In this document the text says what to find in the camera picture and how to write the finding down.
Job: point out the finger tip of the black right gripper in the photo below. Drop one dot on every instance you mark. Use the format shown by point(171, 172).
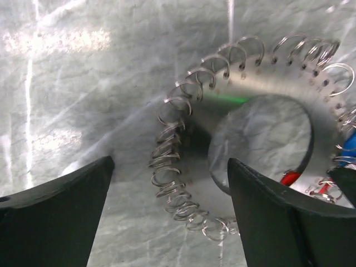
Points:
point(345, 180)

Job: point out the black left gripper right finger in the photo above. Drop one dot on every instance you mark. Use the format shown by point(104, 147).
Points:
point(282, 227)

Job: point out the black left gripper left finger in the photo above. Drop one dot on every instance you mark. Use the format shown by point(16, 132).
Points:
point(55, 223)

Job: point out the blue key tag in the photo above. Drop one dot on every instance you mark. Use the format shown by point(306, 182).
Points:
point(348, 156)

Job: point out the red key tag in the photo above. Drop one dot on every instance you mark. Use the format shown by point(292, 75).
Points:
point(289, 177)

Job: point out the metal disc keyring with rings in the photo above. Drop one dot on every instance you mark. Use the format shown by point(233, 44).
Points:
point(274, 110)

